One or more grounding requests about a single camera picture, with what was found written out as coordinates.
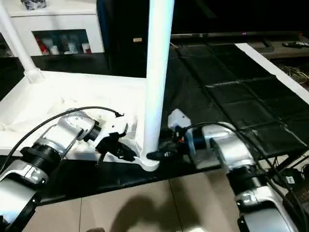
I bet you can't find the white glass-door cabinet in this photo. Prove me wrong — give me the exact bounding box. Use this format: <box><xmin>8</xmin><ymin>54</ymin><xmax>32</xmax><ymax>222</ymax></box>
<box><xmin>10</xmin><ymin>0</ymin><xmax>104</xmax><ymax>56</ymax></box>

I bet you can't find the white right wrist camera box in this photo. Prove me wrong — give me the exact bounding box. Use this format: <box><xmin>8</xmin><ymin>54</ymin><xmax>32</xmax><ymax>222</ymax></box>
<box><xmin>167</xmin><ymin>109</ymin><xmax>192</xmax><ymax>136</ymax></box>

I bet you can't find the dark object on cabinet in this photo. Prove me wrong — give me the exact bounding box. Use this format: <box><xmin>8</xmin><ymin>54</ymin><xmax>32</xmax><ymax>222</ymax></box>
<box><xmin>22</xmin><ymin>0</ymin><xmax>47</xmax><ymax>10</ymax></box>

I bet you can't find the red bottle in cabinet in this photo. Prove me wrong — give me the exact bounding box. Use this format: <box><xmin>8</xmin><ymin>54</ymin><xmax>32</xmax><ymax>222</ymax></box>
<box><xmin>38</xmin><ymin>39</ymin><xmax>49</xmax><ymax>56</ymax></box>

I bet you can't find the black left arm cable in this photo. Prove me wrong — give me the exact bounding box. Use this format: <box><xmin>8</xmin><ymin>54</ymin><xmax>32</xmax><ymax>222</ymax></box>
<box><xmin>0</xmin><ymin>107</ymin><xmax>124</xmax><ymax>174</ymax></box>

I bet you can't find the black floor device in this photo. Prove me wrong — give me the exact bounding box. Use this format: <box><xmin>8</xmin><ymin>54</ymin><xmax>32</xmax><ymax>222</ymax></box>
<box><xmin>282</xmin><ymin>170</ymin><xmax>307</xmax><ymax>190</ymax></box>

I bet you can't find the black work mat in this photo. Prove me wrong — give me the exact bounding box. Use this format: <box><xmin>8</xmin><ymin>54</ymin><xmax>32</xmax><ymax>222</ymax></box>
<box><xmin>0</xmin><ymin>43</ymin><xmax>309</xmax><ymax>206</ymax></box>

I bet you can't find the black metal bar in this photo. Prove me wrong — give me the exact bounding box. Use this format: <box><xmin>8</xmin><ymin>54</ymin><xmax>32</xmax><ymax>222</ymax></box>
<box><xmin>171</xmin><ymin>32</ymin><xmax>309</xmax><ymax>41</ymax></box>

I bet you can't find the white flat board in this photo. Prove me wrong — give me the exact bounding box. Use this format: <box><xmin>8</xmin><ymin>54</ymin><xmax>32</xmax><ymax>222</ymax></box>
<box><xmin>235</xmin><ymin>43</ymin><xmax>309</xmax><ymax>104</ymax></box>

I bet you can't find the white plastic table leg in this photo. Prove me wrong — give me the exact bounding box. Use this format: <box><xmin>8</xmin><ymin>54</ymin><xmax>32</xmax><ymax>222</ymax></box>
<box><xmin>137</xmin><ymin>0</ymin><xmax>175</xmax><ymax>167</ymax></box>
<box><xmin>0</xmin><ymin>5</ymin><xmax>45</xmax><ymax>84</ymax></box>

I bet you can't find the white plastic children's table top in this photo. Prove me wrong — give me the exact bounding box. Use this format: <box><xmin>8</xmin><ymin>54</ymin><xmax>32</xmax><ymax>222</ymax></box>
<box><xmin>0</xmin><ymin>70</ymin><xmax>167</xmax><ymax>172</ymax></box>

